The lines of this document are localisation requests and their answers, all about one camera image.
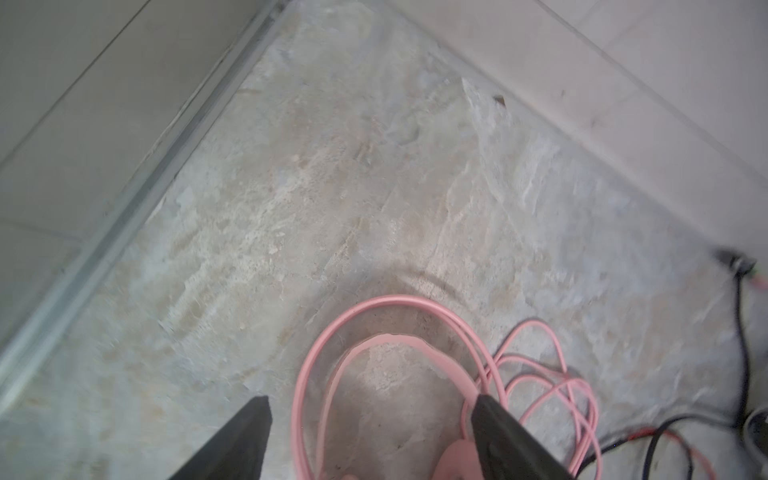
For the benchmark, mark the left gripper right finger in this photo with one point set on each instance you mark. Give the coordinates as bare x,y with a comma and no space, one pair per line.
505,448

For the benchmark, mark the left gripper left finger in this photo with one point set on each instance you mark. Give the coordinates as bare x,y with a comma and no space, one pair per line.
237,450

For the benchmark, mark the pink headphones with cable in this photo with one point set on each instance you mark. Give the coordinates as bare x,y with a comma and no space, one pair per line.
500,371

